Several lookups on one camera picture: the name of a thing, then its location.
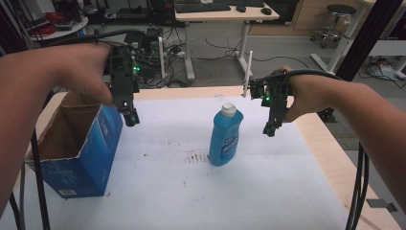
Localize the white table frame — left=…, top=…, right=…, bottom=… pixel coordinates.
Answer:
left=310, top=0, right=406, bottom=81

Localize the thick black hanging cable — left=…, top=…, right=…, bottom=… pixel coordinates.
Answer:
left=30, top=126, right=52, bottom=230

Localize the wooden cabinet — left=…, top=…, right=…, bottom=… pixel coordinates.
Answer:
left=292, top=0, right=366, bottom=32

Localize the black keyboard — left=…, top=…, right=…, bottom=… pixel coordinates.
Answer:
left=174, top=2, right=232, bottom=14

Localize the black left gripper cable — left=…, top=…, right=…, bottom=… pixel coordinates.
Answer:
left=47, top=29, right=151, bottom=50

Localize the blue bottle with white cap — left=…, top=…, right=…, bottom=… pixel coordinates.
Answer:
left=208, top=102, right=244, bottom=168

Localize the thin black hanging cable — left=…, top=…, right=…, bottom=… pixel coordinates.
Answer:
left=9, top=161, right=27, bottom=230

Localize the black hanging cable bundle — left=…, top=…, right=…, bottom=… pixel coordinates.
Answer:
left=345, top=142, right=371, bottom=230

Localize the red cable coil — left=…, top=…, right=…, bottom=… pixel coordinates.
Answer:
left=42, top=11, right=67, bottom=24

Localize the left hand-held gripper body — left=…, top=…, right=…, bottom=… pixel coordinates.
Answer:
left=104, top=27, right=168, bottom=113

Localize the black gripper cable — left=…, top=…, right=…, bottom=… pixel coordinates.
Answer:
left=47, top=29, right=151, bottom=50
left=281, top=68, right=345, bottom=81

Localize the round white table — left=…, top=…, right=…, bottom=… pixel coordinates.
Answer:
left=28, top=14, right=89, bottom=41

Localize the white desk with wooden top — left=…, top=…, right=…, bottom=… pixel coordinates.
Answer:
left=174, top=2, right=281, bottom=81

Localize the black metal post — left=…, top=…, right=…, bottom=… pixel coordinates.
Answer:
left=334, top=0, right=405, bottom=82

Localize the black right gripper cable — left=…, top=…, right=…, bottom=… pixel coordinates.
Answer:
left=281, top=68, right=345, bottom=81

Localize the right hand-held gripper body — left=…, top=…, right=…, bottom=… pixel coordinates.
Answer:
left=241, top=50, right=294, bottom=127

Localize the blue cardboard box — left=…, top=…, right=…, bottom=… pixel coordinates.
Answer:
left=24, top=90, right=124, bottom=199

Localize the person's right hand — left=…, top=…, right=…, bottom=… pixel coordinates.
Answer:
left=277, top=64, right=324, bottom=125

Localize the person's left hand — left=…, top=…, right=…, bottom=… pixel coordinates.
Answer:
left=53, top=42, right=115, bottom=106

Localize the black round stool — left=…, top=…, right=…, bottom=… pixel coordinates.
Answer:
left=309, top=4, right=357, bottom=50

